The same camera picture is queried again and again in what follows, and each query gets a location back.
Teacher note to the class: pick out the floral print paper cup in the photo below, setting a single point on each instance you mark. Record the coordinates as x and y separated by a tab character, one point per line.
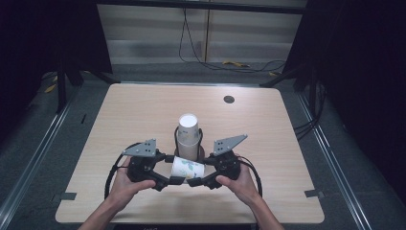
188	123
188	167

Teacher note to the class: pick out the aluminium floor rail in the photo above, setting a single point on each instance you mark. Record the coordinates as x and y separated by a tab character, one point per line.
332	159
32	159

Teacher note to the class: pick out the black crossbar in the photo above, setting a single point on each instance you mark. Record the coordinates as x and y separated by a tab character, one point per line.
223	6

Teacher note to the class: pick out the black metal stand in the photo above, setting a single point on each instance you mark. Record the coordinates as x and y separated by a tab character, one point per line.
277	80
60	92

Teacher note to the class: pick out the person's left hand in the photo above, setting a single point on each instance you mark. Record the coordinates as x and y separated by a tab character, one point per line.
123	191

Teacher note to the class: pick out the dark round table grommet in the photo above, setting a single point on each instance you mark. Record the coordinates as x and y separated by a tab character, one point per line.
229	99

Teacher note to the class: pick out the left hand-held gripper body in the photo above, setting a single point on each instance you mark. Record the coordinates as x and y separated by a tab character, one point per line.
143	166

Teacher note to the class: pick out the grey tape piece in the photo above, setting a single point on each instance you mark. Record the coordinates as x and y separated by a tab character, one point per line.
312	193
68	196

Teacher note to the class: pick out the person's right hand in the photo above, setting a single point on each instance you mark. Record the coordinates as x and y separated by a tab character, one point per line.
244	188

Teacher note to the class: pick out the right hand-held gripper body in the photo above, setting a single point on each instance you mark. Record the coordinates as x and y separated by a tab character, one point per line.
228	166

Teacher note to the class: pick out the long yellow strip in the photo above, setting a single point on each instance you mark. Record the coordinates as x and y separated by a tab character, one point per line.
234	63

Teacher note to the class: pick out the dark curtain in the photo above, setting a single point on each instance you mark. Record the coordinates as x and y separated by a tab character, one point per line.
367	64
32	48

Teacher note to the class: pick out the small yellow strip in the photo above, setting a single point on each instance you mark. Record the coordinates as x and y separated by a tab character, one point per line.
273	73

